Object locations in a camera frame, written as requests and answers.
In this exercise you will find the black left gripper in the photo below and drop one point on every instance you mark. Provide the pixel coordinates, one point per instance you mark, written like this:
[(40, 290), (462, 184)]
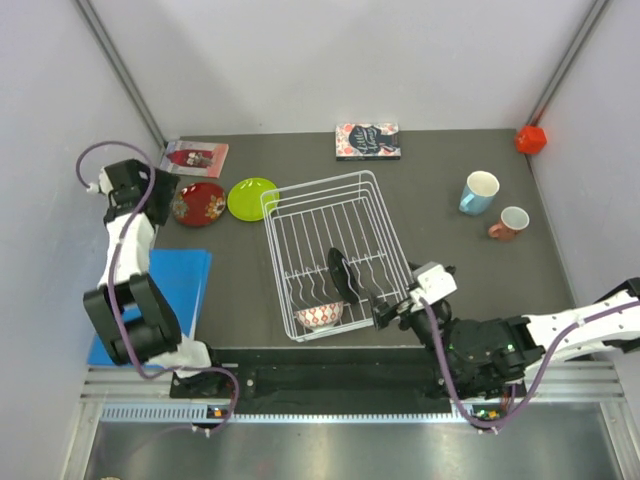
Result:
[(167, 184)]

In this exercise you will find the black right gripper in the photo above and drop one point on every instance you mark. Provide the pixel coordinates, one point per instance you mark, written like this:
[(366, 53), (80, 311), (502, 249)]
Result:
[(384, 314)]

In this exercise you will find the dark red plate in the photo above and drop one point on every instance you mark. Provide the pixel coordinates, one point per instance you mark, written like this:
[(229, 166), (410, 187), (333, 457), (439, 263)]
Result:
[(199, 204)]

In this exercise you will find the lime green plate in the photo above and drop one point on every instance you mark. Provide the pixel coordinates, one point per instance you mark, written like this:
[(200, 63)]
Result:
[(251, 199)]

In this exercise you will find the salmon pink mug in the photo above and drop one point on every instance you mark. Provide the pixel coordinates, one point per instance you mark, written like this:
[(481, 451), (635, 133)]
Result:
[(513, 220)]

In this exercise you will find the light blue mug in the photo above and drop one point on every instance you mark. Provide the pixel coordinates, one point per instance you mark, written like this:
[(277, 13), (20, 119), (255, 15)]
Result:
[(479, 191)]

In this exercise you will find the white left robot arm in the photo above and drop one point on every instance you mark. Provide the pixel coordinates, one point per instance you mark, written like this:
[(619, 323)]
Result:
[(131, 238)]

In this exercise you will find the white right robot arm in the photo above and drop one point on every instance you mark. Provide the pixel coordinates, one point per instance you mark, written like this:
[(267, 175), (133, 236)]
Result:
[(510, 340)]

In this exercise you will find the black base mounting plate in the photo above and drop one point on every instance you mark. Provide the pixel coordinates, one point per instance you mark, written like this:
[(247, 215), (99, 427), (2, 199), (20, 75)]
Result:
[(413, 370)]

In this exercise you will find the pink cover book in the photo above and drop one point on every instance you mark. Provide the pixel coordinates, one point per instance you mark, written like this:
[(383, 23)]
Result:
[(192, 158)]

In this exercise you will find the red patterned white bowl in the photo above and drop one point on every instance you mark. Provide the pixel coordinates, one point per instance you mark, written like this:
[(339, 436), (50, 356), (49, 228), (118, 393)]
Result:
[(320, 317)]

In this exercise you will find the blue foam pad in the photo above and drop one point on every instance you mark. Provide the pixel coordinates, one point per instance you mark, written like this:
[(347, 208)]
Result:
[(185, 285)]

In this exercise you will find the floral Little Women book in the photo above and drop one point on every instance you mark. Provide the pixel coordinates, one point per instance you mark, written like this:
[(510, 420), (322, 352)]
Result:
[(367, 141)]

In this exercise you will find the red cube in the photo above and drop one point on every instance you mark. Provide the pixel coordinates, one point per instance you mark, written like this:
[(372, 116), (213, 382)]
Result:
[(530, 140)]

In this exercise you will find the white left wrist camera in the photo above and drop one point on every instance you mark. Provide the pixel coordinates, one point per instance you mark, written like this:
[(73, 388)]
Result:
[(102, 186)]

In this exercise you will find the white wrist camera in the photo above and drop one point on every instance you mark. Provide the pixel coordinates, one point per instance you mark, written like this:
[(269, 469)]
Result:
[(102, 186), (432, 283)]

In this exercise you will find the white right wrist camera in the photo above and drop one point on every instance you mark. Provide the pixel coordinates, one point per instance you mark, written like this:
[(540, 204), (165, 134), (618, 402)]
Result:
[(432, 283)]

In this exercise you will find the white wire dish rack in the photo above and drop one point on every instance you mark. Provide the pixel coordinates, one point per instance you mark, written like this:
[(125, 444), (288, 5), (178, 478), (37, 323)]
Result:
[(347, 212)]

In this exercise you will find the grey slotted cable duct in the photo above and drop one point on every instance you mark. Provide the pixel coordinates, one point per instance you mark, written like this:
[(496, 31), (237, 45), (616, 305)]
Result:
[(182, 413)]

